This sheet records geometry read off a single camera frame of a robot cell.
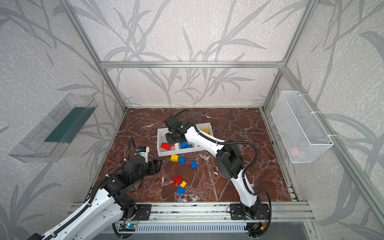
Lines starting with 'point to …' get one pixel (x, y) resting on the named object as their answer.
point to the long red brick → (166, 146)
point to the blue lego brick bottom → (180, 190)
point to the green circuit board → (129, 227)
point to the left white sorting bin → (161, 138)
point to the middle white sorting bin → (179, 150)
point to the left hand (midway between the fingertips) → (160, 157)
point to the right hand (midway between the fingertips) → (171, 134)
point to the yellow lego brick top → (174, 158)
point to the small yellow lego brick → (183, 184)
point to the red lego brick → (177, 180)
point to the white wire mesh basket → (303, 136)
